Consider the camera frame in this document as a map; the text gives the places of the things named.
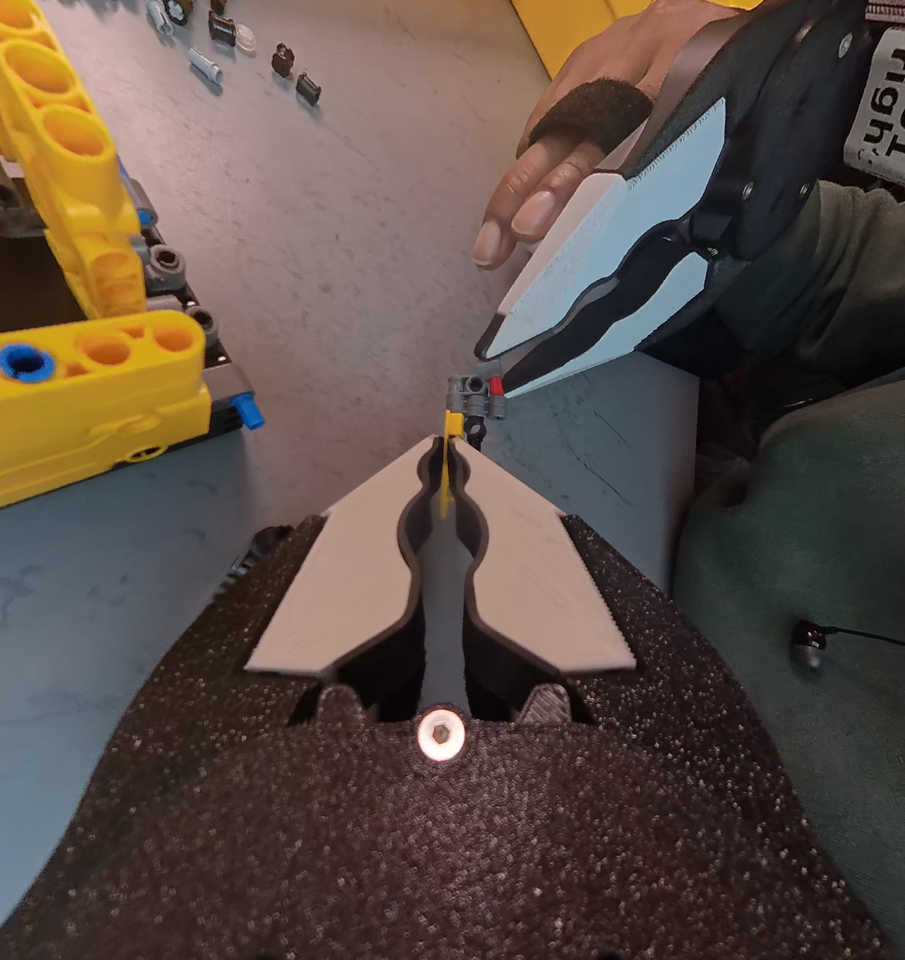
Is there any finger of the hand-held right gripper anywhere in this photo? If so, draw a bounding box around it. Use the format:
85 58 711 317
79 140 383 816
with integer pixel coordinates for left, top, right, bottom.
501 249 710 399
477 98 728 361

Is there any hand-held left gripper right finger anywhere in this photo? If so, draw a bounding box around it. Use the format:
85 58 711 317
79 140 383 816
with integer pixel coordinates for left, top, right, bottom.
456 441 638 714

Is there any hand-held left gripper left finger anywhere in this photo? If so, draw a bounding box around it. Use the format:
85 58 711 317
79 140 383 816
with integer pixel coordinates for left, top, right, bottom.
247 438 442 718

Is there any small yellow lego subassembly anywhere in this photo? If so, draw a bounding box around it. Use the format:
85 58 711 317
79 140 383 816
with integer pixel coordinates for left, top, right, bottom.
441 413 491 519

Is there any yellow black lego model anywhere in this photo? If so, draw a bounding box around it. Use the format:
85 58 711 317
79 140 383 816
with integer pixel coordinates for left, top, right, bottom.
0 0 266 519

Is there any pile of small lego pins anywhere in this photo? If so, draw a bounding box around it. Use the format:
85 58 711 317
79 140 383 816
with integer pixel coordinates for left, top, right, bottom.
115 0 326 109

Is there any person's right hand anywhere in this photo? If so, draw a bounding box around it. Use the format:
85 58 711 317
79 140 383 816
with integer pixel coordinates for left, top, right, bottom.
472 0 754 271

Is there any yellow bin with small parts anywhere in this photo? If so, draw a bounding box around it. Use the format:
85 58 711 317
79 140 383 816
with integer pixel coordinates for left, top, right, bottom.
510 0 761 79

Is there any person's green sweatshirt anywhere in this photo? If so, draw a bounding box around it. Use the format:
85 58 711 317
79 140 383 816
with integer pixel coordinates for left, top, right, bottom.
670 353 905 960

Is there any black cord toggle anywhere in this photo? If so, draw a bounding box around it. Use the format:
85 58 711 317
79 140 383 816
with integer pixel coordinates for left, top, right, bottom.
789 623 832 672

